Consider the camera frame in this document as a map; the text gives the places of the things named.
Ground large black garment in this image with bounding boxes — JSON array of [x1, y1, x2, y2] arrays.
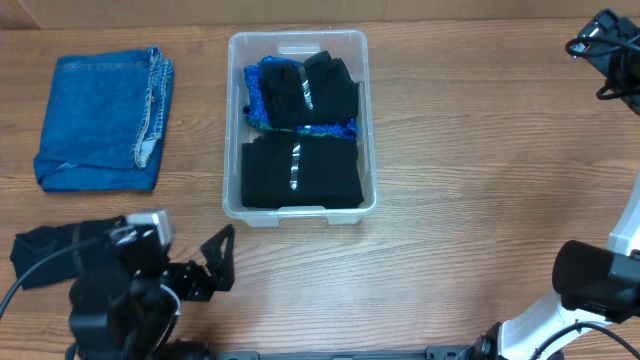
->
[[241, 133, 364, 209]]

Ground small black garment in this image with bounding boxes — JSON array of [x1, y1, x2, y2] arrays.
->
[[10, 216, 126, 290], [259, 51, 359, 128]]

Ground blue denim jeans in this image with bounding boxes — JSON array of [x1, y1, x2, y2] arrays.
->
[[34, 46, 174, 193]]

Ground blue sequin fabric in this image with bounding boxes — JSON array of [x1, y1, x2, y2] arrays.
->
[[243, 56, 357, 140]]

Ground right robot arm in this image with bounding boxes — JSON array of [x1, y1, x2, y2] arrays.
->
[[460, 9, 639, 359]]

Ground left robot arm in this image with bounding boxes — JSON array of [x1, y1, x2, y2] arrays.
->
[[66, 225, 235, 360]]

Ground clear plastic storage bin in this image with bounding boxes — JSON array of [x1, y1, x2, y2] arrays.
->
[[222, 29, 378, 227]]

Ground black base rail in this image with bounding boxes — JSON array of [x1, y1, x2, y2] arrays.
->
[[212, 343, 497, 360]]

